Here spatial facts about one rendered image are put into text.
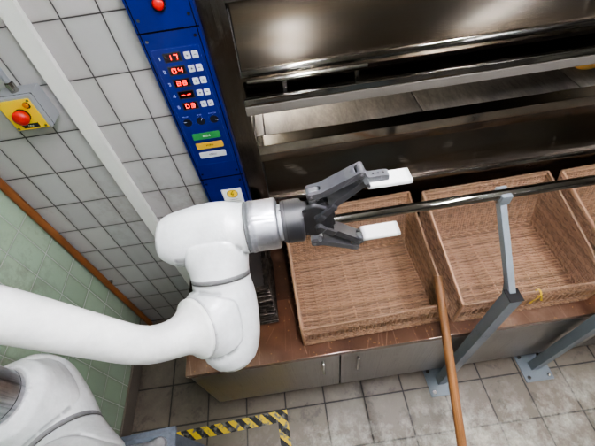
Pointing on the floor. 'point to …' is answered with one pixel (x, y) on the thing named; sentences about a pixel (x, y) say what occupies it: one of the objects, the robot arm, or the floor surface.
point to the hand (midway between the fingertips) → (397, 204)
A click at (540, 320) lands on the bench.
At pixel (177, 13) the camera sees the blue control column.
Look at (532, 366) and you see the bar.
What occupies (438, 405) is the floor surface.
